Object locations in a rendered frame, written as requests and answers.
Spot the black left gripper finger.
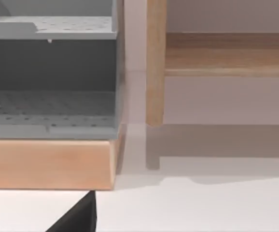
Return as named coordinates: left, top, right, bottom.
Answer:
left=44, top=190, right=98, bottom=232

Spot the pale wooden drawer front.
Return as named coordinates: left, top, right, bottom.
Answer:
left=0, top=123, right=126, bottom=191

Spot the grey pierced drawer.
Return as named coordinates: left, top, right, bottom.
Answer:
left=0, top=0, right=126, bottom=141

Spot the wooden open shelf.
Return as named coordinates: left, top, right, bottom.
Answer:
left=145, top=0, right=279, bottom=128

